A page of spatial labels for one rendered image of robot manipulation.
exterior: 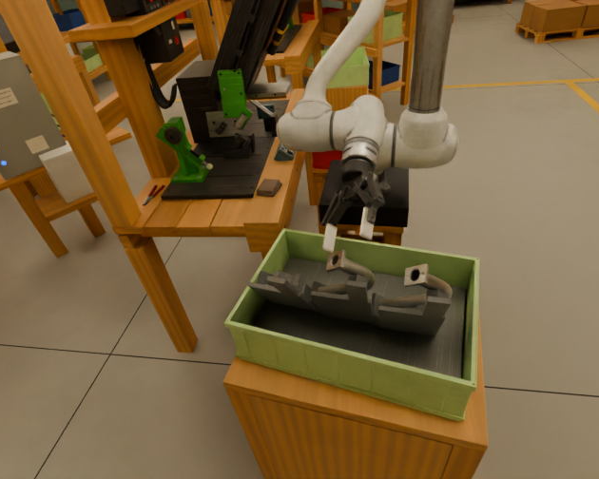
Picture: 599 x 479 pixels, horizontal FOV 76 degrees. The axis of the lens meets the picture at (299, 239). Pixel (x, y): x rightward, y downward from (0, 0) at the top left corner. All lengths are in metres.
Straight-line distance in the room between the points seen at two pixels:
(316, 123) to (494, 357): 1.57
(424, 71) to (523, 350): 1.49
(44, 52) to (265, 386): 1.16
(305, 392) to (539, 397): 1.32
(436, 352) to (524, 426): 1.01
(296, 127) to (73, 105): 0.76
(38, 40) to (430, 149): 1.24
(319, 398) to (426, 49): 1.05
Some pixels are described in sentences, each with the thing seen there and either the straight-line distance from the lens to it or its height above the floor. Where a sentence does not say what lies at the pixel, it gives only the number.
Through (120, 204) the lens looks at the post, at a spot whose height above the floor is 0.99.
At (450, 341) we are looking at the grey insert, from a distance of 1.13.
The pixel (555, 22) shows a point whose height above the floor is 0.27.
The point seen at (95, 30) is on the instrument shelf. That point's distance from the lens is 1.70.
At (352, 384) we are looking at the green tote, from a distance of 1.06.
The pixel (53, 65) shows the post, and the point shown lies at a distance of 1.46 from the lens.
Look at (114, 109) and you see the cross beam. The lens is 1.82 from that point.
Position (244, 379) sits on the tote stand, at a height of 0.79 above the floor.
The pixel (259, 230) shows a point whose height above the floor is 0.86.
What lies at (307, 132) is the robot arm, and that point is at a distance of 1.03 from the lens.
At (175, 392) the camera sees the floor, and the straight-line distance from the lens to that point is 2.16.
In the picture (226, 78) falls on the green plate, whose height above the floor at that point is 1.24.
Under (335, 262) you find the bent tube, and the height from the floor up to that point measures 1.16.
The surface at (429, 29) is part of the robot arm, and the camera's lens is 1.32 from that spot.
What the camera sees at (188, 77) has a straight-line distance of 2.06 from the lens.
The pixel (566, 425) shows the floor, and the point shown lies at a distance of 2.13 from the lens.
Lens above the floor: 1.75
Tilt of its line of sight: 39 degrees down
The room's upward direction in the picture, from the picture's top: 7 degrees counter-clockwise
